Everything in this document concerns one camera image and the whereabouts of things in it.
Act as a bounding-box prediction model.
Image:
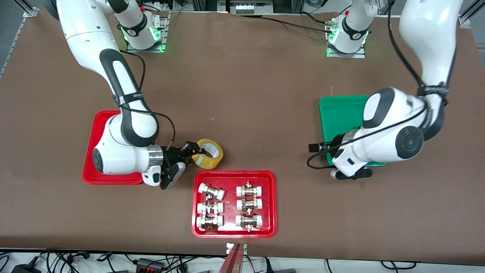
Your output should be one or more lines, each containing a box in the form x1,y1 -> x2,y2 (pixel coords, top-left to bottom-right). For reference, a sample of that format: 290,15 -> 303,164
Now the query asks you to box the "white capped metal pipe fitting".
236,198 -> 263,212
198,183 -> 225,200
197,201 -> 224,215
236,181 -> 264,198
196,215 -> 224,231
235,214 -> 263,232

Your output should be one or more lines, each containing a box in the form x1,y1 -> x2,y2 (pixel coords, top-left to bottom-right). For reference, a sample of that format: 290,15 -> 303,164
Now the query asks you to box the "empty red plastic tray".
82,110 -> 154,185

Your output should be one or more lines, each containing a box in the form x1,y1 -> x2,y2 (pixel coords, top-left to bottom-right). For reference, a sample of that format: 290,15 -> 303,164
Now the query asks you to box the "grey orange power adapter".
136,258 -> 164,272

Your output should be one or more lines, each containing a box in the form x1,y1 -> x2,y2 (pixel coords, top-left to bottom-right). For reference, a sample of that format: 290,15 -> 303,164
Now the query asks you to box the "reddish metal bar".
218,243 -> 243,273

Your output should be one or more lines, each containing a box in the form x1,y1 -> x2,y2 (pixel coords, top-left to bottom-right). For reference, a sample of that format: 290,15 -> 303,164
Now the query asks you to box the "green plastic tray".
319,96 -> 387,167

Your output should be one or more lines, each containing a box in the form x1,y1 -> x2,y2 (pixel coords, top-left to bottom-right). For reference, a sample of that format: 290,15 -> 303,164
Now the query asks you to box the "aluminium table edge rail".
0,7 -> 39,78

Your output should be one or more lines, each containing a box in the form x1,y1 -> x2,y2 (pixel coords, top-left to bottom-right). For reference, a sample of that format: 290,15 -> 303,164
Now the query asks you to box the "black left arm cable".
307,0 -> 449,170

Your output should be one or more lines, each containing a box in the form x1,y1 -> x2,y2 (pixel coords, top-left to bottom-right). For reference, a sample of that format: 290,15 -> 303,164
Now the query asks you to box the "white power strip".
230,0 -> 273,15

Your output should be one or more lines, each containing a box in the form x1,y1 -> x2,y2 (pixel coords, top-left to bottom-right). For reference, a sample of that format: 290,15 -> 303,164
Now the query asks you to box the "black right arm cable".
121,50 -> 177,152

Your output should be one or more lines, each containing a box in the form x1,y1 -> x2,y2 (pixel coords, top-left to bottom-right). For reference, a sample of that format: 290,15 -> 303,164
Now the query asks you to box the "aluminium right arm base plate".
126,11 -> 169,53

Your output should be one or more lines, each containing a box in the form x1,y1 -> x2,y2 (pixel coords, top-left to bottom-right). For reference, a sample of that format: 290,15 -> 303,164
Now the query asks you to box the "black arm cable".
307,0 -> 449,170
121,50 -> 177,152

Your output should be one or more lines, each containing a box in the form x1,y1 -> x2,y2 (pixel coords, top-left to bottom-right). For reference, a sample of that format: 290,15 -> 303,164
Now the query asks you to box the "black cable on table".
261,11 -> 334,33

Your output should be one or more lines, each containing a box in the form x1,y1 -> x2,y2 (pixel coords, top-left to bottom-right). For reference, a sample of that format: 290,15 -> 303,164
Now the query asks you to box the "red tray holding fittings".
191,170 -> 278,239

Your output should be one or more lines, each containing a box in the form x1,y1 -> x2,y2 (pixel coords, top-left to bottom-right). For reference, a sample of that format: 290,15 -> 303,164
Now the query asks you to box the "black power adapter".
11,263 -> 42,273

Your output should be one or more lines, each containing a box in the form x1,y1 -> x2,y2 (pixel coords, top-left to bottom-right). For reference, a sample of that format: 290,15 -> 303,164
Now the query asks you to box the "yellow tape roll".
191,139 -> 224,170

